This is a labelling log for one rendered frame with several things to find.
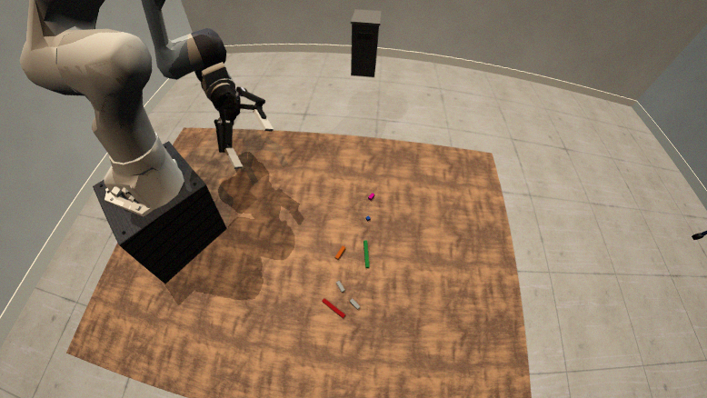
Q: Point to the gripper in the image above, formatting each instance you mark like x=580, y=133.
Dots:
x=227, y=93

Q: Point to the red rod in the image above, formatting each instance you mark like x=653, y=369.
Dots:
x=333, y=308

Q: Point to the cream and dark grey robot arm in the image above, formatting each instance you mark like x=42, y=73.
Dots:
x=111, y=68

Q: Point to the green rod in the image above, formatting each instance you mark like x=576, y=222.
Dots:
x=366, y=257

